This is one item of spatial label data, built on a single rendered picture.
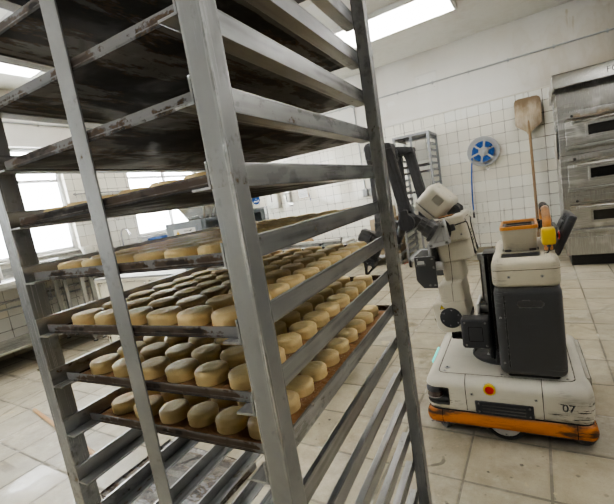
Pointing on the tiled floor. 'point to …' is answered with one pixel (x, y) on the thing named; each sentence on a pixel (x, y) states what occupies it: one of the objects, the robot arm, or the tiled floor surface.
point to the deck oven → (601, 158)
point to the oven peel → (528, 115)
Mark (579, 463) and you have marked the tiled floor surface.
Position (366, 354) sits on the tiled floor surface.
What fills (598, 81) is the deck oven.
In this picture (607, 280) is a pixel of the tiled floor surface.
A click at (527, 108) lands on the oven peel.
